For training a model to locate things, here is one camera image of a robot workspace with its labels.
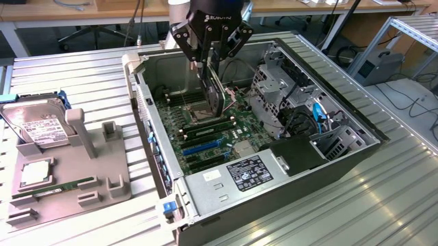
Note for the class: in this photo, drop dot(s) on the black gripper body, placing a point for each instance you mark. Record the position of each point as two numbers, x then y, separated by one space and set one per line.
215 12

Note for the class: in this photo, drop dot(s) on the black graphics card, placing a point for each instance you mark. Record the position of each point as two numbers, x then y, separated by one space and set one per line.
213 97

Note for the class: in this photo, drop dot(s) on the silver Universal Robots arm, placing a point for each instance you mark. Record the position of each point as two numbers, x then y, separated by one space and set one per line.
176 15

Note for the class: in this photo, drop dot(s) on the black office chair base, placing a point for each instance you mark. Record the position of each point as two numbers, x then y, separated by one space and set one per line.
289 18
96 32

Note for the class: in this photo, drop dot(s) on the brown cardboard box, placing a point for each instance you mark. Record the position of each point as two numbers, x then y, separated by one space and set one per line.
119 5

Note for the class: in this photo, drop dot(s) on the metal socket cover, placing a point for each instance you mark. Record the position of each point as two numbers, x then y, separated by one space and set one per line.
231 96

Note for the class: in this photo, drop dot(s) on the thin socket locking lever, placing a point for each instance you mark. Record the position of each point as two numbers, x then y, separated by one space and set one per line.
183 96

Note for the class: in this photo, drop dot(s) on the silver drive cage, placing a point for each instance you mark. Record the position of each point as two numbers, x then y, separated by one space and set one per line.
269 102

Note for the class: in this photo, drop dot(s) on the CPU socket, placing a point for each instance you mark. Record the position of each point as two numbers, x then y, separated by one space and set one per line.
196 114

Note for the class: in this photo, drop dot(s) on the black slanted pole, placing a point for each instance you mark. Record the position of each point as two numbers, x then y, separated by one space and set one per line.
352 6

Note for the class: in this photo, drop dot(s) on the green motherboard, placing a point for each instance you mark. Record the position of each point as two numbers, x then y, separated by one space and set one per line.
171 120

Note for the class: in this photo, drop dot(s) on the green RAM stick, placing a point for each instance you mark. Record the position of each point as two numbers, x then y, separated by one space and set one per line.
48 191
208 132

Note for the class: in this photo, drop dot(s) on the black expansion slot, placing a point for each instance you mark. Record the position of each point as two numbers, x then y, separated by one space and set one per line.
197 142
208 164

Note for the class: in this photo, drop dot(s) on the silver chipset heatsink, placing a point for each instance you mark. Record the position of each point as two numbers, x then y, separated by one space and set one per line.
244 149

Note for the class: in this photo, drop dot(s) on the blue expansion slot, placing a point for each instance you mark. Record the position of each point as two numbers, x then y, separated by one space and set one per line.
201 149

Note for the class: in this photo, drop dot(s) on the aluminium slat side table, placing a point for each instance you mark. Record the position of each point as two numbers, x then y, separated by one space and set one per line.
410 25

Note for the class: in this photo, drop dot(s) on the black plastic air shroud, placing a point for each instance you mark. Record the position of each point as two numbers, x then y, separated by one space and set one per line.
297 156

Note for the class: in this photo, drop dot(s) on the perforated metal disk bay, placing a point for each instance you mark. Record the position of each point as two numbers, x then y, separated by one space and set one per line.
338 146

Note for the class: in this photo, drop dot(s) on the silver hard disk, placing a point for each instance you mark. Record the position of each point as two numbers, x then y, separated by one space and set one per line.
44 128

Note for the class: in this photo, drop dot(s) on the grey parts rack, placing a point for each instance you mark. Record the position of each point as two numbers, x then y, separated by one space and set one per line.
68 169

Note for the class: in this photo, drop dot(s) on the silver power supply unit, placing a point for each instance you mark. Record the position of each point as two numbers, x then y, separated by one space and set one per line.
212 194

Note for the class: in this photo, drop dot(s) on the open black PC case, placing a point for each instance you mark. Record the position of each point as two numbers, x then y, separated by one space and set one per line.
289 194

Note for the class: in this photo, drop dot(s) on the blue case latch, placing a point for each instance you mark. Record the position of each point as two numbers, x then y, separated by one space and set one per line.
168 207

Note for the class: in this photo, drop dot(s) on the silver CPU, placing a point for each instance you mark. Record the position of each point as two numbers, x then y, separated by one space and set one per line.
33 173

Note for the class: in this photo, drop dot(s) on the wooden desk white frame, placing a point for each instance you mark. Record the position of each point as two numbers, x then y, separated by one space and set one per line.
50 14
307 9

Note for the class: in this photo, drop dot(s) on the blue disk carrier bracket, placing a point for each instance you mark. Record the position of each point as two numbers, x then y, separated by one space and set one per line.
8 99

